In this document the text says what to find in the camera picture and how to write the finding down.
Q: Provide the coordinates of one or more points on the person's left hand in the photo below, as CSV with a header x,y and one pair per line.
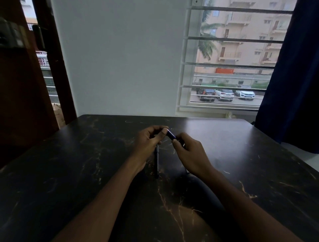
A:
x,y
144,147

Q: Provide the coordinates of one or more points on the person's right hand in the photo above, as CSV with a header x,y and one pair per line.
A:
x,y
194,157

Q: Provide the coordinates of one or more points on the person's left thumb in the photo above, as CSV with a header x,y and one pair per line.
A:
x,y
161,136

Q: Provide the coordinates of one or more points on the person's right thumb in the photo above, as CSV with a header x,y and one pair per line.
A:
x,y
175,145

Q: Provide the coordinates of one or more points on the dark blue pen cap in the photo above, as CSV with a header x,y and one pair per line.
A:
x,y
172,135

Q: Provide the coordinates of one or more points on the person's left forearm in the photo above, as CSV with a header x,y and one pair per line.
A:
x,y
99,207

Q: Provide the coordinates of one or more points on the person's right forearm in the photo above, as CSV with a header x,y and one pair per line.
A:
x,y
249,209

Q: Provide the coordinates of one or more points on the dark blue pen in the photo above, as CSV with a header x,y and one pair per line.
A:
x,y
156,160

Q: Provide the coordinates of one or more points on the dark parked car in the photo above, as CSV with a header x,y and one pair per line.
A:
x,y
207,93

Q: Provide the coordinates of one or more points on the white parked car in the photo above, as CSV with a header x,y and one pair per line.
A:
x,y
224,94
245,94

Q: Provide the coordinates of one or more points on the white window grille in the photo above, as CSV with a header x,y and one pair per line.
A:
x,y
224,64

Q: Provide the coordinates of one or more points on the green palm tree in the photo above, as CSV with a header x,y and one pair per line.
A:
x,y
207,40

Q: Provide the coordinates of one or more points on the beige apartment building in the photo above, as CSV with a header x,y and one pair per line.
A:
x,y
245,37

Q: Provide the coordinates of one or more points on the dark blue curtain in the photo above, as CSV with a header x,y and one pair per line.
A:
x,y
290,74

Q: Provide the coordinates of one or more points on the brown wooden door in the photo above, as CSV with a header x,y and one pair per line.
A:
x,y
30,74

